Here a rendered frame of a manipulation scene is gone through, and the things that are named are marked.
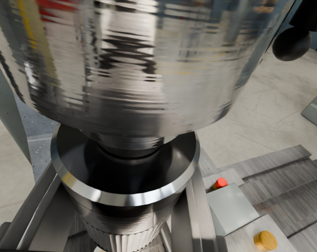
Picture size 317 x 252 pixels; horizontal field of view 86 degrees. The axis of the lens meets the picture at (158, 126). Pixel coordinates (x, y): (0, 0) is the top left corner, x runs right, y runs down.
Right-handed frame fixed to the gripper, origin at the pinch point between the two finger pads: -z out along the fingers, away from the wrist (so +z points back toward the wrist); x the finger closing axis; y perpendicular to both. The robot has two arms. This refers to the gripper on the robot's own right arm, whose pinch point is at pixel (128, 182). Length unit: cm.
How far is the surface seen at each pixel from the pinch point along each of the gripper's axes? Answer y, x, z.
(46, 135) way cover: 26.4, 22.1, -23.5
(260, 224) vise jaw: 18.3, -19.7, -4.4
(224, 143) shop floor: 121, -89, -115
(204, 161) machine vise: 22.2, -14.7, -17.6
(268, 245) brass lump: 16.5, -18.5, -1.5
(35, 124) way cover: 23.8, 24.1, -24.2
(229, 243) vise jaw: 18.3, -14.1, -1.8
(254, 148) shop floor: 121, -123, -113
